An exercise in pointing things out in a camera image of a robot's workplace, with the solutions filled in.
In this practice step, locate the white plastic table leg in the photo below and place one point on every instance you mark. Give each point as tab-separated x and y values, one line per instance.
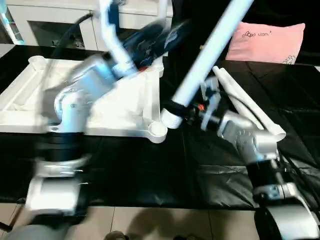
255	112
235	92
163	10
210	50

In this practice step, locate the white plastic table top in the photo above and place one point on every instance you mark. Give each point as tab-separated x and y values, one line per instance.
75	100

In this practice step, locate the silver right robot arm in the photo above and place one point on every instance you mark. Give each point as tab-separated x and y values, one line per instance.
255	150

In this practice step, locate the black work mat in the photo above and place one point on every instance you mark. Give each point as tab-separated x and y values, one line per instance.
165	170

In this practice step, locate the pink pillow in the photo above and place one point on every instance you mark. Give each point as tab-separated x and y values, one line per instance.
267	42

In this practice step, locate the white glass-door cabinet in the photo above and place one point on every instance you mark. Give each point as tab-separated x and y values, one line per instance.
50	22

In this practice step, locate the dark robot foot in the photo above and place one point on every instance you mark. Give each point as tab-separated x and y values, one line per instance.
115	235

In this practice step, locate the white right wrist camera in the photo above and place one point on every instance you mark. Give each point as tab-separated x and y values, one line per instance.
211	92

